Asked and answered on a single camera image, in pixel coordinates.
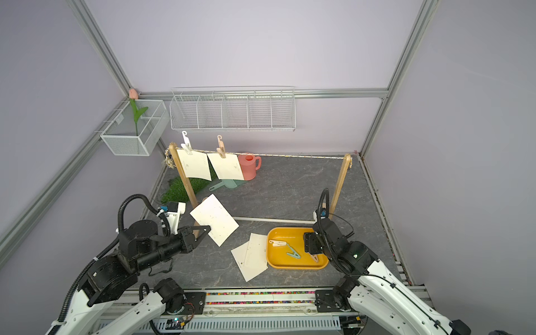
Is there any pink artificial tulip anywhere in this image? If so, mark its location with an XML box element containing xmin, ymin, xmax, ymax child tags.
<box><xmin>128</xmin><ymin>88</ymin><xmax>148</xmax><ymax>136</ymax></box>

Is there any wooden drying rack frame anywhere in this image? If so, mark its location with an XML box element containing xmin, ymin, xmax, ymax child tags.
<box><xmin>167</xmin><ymin>141</ymin><xmax>353</xmax><ymax>240</ymax></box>

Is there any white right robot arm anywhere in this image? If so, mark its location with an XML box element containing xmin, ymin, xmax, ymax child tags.
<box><xmin>304</xmin><ymin>217</ymin><xmax>471</xmax><ymax>334</ymax></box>

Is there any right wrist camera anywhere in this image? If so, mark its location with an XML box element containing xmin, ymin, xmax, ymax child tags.
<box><xmin>314</xmin><ymin>208</ymin><xmax>329</xmax><ymax>222</ymax></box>

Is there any white wire wall shelf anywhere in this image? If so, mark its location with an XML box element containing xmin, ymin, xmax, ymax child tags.
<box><xmin>170</xmin><ymin>86</ymin><xmax>297</xmax><ymax>131</ymax></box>

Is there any yellow plastic tray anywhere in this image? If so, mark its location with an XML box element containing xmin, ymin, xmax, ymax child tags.
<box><xmin>266</xmin><ymin>227</ymin><xmax>329</xmax><ymax>270</ymax></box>

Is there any white hooked clothespin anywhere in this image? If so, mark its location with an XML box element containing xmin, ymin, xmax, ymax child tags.
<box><xmin>181</xmin><ymin>131</ymin><xmax>193</xmax><ymax>154</ymax></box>

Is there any white mesh wall basket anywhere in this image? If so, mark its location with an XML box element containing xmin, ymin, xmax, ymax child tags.
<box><xmin>100</xmin><ymin>99</ymin><xmax>170</xmax><ymax>156</ymax></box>

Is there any twine string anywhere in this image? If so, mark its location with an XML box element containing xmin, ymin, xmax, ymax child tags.
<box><xmin>165</xmin><ymin>146</ymin><xmax>353</xmax><ymax>168</ymax></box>

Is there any wooden hooked clothespin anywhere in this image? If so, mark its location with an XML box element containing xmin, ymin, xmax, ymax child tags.
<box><xmin>216</xmin><ymin>135</ymin><xmax>226</xmax><ymax>159</ymax></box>

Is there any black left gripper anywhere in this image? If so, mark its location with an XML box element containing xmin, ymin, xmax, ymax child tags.
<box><xmin>137</xmin><ymin>225</ymin><xmax>212</xmax><ymax>272</ymax></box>

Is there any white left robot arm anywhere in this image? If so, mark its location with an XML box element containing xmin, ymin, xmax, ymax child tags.
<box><xmin>47</xmin><ymin>220</ymin><xmax>210</xmax><ymax>334</ymax></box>

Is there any green clothespin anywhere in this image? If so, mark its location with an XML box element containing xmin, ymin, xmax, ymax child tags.
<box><xmin>286</xmin><ymin>245</ymin><xmax>301</xmax><ymax>259</ymax></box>

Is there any green artificial grass mat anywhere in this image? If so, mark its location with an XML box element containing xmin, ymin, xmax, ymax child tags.
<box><xmin>159</xmin><ymin>165</ymin><xmax>218</xmax><ymax>205</ymax></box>

